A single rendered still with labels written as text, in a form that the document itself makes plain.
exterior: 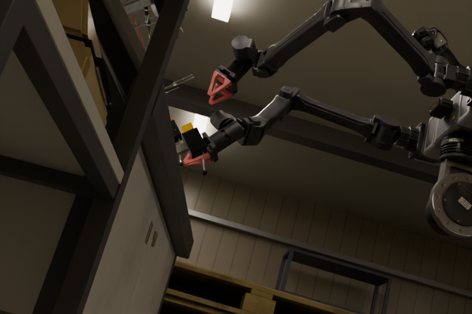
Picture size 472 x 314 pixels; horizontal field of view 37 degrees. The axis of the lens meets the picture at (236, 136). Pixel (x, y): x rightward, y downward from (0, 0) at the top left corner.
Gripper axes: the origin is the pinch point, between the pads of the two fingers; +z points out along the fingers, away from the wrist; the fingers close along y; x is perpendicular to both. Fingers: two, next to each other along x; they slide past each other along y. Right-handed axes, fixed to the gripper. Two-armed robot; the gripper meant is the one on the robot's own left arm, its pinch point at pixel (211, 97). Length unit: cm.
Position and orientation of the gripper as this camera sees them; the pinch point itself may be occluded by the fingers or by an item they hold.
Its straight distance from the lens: 222.0
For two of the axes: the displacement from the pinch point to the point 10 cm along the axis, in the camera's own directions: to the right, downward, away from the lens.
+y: -0.4, -4.7, -8.8
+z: -6.2, 7.0, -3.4
